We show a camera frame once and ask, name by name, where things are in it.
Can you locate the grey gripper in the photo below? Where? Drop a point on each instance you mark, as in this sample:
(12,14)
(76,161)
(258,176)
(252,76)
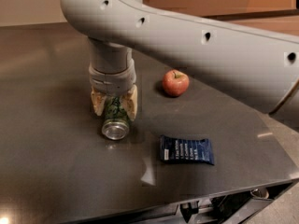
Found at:
(112,78)

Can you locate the green soda can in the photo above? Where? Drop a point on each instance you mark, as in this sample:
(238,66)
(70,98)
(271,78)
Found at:
(116,124)

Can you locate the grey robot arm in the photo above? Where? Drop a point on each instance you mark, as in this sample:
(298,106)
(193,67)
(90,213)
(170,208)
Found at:
(259,68)

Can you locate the red apple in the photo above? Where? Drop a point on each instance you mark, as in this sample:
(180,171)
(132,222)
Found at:
(175,83)

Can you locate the blue snack bar wrapper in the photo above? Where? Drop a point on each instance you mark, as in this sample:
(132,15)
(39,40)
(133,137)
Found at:
(177,150)

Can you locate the black drawer hardware under table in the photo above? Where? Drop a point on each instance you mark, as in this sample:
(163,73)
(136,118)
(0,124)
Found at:
(228,209)

